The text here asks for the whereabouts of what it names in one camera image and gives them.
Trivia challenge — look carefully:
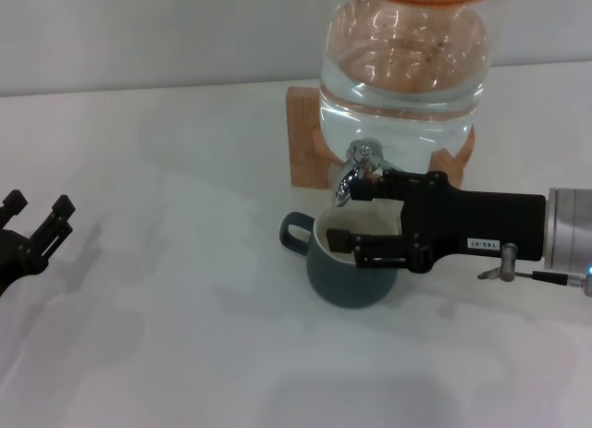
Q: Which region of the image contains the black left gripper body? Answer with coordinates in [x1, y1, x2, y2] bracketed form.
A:
[0, 227, 50, 299]

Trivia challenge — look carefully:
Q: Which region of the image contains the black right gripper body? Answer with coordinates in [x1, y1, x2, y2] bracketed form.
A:
[398, 171, 548, 275]

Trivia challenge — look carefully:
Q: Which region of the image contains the clear glass water dispenser jar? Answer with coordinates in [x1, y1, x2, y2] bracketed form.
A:
[317, 0, 491, 170]

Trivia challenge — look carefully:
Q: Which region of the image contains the dark grey ceramic cup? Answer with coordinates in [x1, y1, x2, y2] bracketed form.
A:
[278, 209, 401, 311]

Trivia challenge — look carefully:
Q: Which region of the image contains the chrome faucet with lever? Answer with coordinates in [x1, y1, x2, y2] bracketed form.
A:
[333, 139, 404, 208]

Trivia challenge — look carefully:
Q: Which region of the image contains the silver cable connector plug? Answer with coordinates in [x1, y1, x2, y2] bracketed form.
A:
[477, 242, 585, 286]

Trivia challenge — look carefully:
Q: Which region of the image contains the wooden dispenser stand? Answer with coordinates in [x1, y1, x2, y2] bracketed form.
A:
[285, 84, 476, 189]

